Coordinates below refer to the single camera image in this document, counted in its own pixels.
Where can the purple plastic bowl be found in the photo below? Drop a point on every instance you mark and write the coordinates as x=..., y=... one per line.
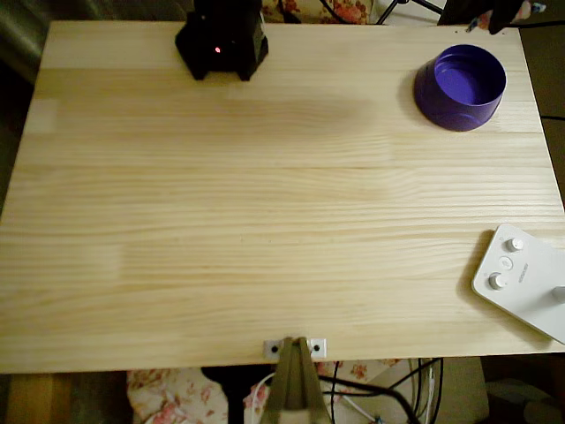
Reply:
x=441, y=110

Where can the black box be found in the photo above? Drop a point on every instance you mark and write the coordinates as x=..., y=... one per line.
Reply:
x=459, y=9

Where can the black tripod stand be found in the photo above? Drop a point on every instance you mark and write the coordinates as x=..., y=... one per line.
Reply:
x=389, y=12

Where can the floral fabric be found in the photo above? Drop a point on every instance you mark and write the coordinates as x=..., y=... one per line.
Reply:
x=348, y=11
x=167, y=393

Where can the white lamp base with knobs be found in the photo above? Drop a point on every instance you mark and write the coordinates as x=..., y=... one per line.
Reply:
x=529, y=300

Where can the grey fabric drape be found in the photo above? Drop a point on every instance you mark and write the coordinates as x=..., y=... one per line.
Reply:
x=22, y=35

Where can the silver metal corner bracket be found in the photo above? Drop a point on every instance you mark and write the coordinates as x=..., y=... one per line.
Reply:
x=268, y=345
x=322, y=344

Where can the metal clamp bracket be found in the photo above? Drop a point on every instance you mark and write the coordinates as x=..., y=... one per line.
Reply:
x=291, y=388

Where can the wooden frame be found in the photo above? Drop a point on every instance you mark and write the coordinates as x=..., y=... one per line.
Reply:
x=39, y=397

